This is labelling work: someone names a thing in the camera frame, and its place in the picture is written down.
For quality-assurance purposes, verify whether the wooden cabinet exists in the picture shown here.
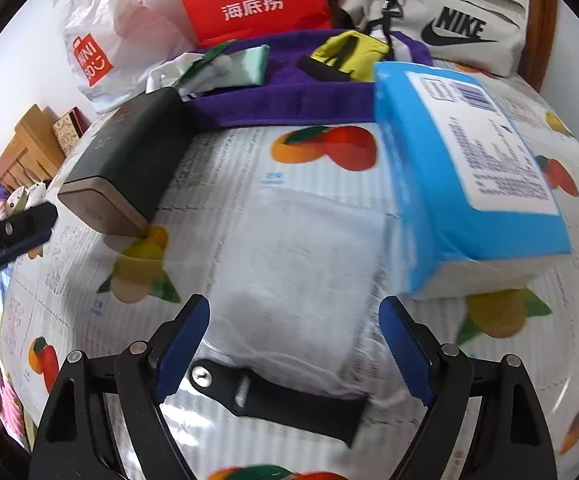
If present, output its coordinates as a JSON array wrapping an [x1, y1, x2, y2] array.
[[0, 104, 65, 191]]

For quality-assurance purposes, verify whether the fruit print tablecloth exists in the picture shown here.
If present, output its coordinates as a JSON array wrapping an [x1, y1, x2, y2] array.
[[0, 57, 579, 480]]

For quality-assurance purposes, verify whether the gold tin box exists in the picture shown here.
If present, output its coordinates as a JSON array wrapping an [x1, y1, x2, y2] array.
[[58, 86, 200, 238]]

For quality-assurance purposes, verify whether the wooden headboard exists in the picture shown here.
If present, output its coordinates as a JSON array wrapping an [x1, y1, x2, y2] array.
[[517, 0, 560, 93]]

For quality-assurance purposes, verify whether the green snack packet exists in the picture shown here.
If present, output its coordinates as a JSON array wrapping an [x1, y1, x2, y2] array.
[[176, 42, 235, 83]]

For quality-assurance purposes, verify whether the purple towel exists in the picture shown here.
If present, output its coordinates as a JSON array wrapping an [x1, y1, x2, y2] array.
[[186, 30, 433, 128]]

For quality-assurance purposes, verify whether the white towel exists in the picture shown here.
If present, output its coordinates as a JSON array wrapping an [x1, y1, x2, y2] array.
[[209, 190, 410, 401]]

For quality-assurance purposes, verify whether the blue tissue pack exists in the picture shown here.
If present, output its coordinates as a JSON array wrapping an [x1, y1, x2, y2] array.
[[373, 61, 573, 301]]

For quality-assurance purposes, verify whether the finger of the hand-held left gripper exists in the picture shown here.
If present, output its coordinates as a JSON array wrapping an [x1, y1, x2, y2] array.
[[0, 230, 52, 282], [0, 202, 59, 253]]

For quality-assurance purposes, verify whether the red paper bag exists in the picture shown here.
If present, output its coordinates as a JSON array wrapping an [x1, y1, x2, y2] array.
[[166, 0, 335, 51]]

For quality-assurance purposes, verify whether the yellow black striped sock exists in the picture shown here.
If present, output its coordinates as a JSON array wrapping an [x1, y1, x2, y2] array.
[[312, 30, 393, 83]]

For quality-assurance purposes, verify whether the mint green packet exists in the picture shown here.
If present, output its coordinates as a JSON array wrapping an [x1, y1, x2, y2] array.
[[209, 45, 270, 88]]

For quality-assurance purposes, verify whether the grey waist bag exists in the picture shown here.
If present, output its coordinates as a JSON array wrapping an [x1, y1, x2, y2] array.
[[332, 0, 527, 78]]

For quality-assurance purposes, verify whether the white plastic shopping bag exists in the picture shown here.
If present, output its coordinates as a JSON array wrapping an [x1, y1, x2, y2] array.
[[52, 0, 200, 116]]

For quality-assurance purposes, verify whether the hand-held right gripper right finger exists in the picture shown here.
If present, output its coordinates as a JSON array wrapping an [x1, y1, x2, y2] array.
[[378, 296, 555, 480]]

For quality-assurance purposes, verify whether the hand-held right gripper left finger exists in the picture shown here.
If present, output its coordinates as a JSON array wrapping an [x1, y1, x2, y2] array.
[[28, 294, 211, 480]]

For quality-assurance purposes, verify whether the patterned brown box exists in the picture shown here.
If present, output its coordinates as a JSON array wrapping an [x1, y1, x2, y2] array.
[[52, 106, 92, 153]]

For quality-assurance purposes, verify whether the white plush toy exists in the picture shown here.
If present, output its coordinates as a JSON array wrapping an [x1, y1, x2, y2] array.
[[0, 182, 49, 216]]

